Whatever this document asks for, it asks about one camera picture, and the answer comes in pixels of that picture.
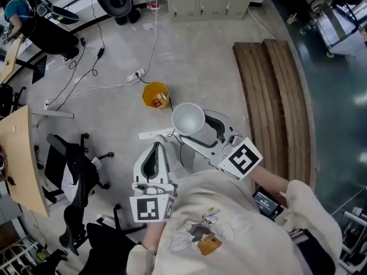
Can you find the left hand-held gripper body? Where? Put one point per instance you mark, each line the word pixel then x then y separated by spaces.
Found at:
pixel 149 208

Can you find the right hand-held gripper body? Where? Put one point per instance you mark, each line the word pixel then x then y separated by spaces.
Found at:
pixel 242 157

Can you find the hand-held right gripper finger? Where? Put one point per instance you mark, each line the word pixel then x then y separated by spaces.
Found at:
pixel 222 125
pixel 200 147

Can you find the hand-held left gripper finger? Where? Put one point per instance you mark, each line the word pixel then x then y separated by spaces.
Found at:
pixel 163 165
pixel 143 165

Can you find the white paper cup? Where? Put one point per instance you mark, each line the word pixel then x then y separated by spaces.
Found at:
pixel 187 119

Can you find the orange printed paper cup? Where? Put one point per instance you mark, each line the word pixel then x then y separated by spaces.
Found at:
pixel 159 99

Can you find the yellow trash bin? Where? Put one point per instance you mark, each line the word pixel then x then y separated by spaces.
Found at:
pixel 149 94

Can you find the person's left forearm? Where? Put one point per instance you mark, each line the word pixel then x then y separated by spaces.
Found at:
pixel 153 236

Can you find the person's right forearm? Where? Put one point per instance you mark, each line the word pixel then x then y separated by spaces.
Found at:
pixel 269 179

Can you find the dark wooden slat bench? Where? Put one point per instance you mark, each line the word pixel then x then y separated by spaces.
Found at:
pixel 258 96
pixel 292 96

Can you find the person's cream printed shirt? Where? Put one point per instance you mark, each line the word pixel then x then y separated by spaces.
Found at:
pixel 223 205

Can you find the black device with screen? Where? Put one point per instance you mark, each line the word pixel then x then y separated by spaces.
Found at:
pixel 265 203

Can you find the black office chair with clothes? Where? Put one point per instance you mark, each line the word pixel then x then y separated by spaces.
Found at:
pixel 74 173

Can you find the white power strip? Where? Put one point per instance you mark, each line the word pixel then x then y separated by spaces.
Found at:
pixel 46 104
pixel 136 74

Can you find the black power adapter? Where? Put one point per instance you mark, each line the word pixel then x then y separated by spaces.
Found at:
pixel 83 41
pixel 100 52

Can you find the large light wooden desk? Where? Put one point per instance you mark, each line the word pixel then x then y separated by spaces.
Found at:
pixel 20 159

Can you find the beige metal locker cabinet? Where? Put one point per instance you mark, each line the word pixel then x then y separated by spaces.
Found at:
pixel 209 1

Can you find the clear drink cup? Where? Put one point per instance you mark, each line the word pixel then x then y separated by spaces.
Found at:
pixel 292 19

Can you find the black round stool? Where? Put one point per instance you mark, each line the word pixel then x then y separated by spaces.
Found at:
pixel 67 14

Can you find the small light wooden desk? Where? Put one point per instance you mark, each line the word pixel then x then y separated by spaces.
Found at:
pixel 11 57

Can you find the white metal frame rack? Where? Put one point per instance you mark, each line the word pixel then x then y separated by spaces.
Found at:
pixel 354 239

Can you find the metal frame cart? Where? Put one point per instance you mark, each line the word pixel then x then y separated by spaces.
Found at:
pixel 338 30

